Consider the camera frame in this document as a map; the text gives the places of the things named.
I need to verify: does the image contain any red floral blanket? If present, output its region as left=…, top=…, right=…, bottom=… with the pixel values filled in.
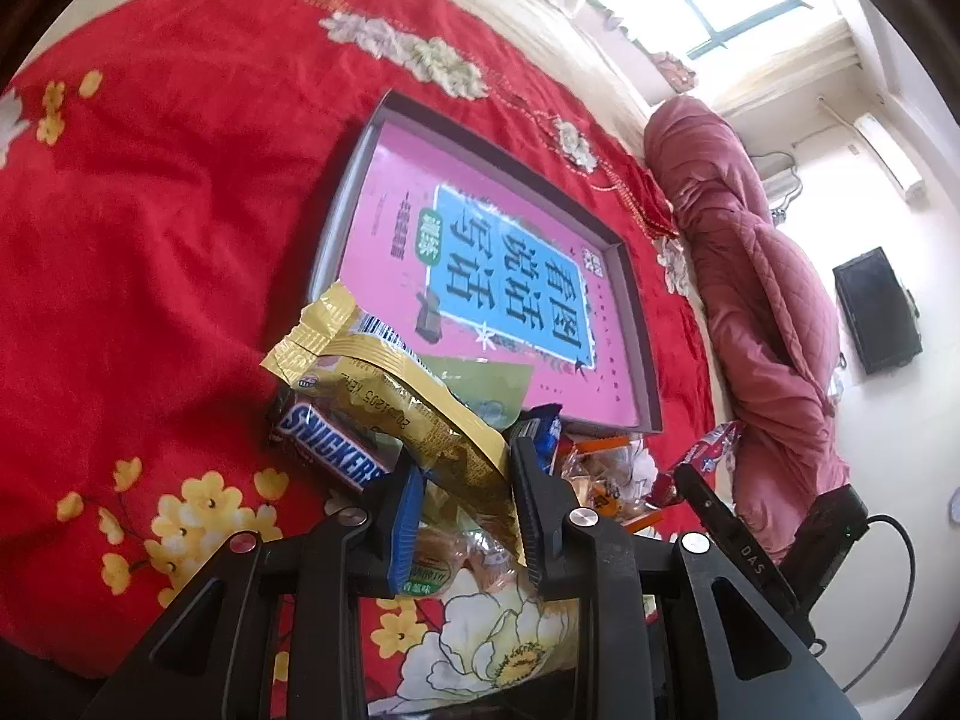
left=2, top=0, right=716, bottom=718

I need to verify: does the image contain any pale green snack bag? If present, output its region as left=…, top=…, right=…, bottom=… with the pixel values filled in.
left=421, top=355, right=534, bottom=431

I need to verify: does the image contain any blue oreo packet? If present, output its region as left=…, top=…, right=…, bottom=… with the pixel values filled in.
left=508, top=403, right=563, bottom=475

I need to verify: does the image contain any red blue snack packet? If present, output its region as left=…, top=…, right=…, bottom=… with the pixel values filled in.
left=646, top=419, right=743, bottom=509

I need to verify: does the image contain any black cable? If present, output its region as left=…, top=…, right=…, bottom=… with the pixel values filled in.
left=808, top=512, right=918, bottom=694

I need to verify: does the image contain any pink quilted comforter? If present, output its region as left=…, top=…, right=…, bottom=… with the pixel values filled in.
left=644, top=96, right=850, bottom=561

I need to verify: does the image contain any green label cookie packet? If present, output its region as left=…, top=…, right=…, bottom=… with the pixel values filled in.
left=400, top=481, right=517, bottom=598

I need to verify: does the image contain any white air conditioner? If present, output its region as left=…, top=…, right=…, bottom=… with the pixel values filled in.
left=854, top=114, right=926, bottom=203

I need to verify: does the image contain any snickers bar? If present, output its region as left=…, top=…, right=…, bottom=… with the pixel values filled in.
left=270, top=390, right=402, bottom=493

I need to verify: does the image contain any orange clear snack bag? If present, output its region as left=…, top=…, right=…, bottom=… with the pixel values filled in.
left=553, top=436, right=664, bottom=533

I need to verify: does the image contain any black television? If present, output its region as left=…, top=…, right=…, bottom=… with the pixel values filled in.
left=833, top=247, right=923, bottom=376

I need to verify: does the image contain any gold foil snack packet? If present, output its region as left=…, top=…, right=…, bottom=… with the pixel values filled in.
left=262, top=281, right=526, bottom=561

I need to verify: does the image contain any window frame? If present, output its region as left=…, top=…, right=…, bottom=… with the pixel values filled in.
left=682, top=0, right=809, bottom=60

